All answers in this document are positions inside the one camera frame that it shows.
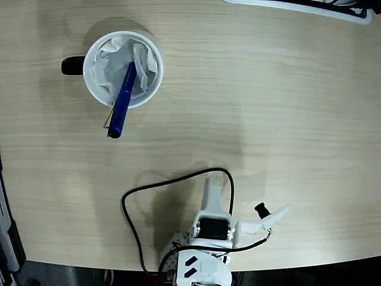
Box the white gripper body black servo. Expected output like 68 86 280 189
189 219 236 248

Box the blue metallic pen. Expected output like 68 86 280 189
102 61 138 140

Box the crumpled white paper tissue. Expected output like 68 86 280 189
90 35 159 101

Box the white flat board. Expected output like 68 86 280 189
223 0 373 25

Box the black device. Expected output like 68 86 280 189
309 0 381 15

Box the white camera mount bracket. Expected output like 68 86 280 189
233 204 292 248

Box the small black lens camera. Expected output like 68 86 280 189
254 201 272 220

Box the white perforated base plate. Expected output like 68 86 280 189
160 232 232 271

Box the long black cable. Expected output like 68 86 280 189
121 167 273 276

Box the white mug with black handle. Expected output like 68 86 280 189
61 29 164 110

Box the black bracket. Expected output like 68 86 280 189
8 219 27 271

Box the grey metal frame rail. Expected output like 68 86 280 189
0 178 21 273

